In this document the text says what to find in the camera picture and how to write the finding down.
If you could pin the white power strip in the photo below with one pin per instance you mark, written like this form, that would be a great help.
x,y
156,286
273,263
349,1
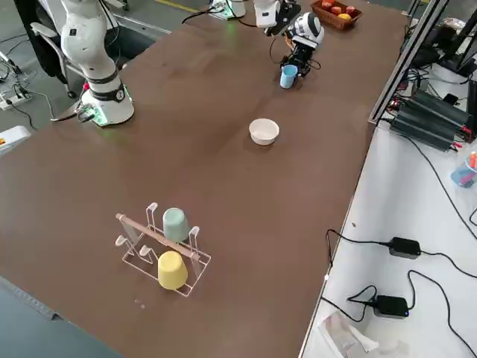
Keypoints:
x,y
15,98

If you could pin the red apple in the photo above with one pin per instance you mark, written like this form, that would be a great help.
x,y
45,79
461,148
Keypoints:
x,y
336,10
328,4
350,9

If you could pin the aluminium frame post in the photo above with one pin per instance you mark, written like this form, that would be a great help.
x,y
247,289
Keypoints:
x,y
402,63

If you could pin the brown wicker basket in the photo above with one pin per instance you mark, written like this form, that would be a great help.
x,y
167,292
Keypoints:
x,y
350,22

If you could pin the black power adapter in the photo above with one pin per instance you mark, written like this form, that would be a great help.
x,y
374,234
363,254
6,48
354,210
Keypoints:
x,y
391,306
404,248

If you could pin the black power supply box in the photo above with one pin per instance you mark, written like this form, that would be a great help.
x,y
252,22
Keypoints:
x,y
421,130
443,110

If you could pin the white box orange label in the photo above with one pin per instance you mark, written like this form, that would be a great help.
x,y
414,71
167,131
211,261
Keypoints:
x,y
13,139

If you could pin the clear pen cup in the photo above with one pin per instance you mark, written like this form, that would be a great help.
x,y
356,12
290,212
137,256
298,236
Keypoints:
x,y
464,171

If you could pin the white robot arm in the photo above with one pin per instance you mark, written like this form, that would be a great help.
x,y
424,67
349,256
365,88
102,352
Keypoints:
x,y
307,28
93,56

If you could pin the pale green cup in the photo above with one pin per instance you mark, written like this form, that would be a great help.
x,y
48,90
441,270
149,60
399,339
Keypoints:
x,y
176,225

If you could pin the blue plastic cup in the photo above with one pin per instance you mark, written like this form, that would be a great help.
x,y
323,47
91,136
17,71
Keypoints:
x,y
287,79

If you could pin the pale yellow cup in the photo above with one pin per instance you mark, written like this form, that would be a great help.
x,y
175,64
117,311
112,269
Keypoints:
x,y
172,270

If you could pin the yellow lemon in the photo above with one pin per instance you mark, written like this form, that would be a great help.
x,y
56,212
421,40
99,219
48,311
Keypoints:
x,y
343,16

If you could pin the clear plastic packet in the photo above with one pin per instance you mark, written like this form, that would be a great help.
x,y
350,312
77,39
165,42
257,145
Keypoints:
x,y
346,335

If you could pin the grey office chair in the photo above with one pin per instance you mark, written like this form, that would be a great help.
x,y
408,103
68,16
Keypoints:
x,y
48,56

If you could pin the cream bowl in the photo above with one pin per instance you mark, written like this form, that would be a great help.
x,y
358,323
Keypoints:
x,y
264,132

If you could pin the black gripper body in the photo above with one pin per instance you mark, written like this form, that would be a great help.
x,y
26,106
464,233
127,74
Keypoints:
x,y
300,54

